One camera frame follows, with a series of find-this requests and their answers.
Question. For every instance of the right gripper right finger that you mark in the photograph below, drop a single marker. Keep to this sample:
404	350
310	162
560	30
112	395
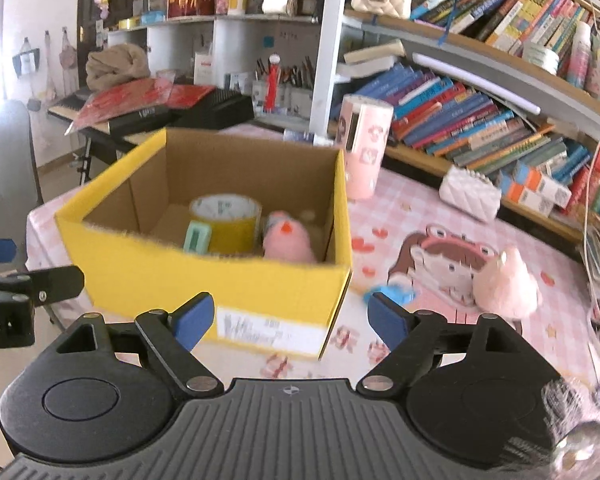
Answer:
412	340

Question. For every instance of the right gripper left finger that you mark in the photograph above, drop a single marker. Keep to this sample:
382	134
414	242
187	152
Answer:
170	338

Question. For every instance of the blue wrapper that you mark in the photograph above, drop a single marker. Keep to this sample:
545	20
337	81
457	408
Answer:
397	294

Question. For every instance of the mint green small device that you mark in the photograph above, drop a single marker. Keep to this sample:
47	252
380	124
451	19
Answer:
197	237

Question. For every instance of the pink cone plush toy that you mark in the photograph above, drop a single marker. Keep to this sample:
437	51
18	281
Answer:
506	287

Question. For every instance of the yellow tape roll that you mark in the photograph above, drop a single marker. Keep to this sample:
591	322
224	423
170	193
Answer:
235	221

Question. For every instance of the yellow cardboard box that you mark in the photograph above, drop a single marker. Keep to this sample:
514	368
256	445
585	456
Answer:
126	231

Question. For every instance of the small pink round plush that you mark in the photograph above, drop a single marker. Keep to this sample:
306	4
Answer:
285	239

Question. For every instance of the grey chair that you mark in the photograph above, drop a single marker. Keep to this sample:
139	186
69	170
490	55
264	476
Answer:
20	191

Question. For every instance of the pink cartoon tablecloth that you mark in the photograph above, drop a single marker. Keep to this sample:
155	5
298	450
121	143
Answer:
391	246

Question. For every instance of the white quilted pouch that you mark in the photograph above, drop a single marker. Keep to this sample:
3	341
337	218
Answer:
471	192

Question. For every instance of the white orange box lower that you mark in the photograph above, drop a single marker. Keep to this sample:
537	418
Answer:
522	196

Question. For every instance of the white orange box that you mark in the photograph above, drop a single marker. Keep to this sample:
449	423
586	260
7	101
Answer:
542	184
522	196

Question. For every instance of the red paper decorations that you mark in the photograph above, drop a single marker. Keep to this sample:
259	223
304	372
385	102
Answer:
138	95

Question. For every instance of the white orange box upper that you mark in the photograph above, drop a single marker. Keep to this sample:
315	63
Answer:
542	184

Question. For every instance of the brown knitted cloth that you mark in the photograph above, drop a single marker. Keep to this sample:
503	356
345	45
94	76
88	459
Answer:
115	65

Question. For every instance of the row of lower shelf books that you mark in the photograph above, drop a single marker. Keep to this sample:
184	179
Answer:
446	118

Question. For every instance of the pink cylindrical humidifier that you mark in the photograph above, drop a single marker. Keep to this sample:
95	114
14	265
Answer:
363	130

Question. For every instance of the black electronic keyboard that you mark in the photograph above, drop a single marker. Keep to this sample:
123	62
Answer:
219	110

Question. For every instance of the white wooden bookshelf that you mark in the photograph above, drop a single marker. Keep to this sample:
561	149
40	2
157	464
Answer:
235	43

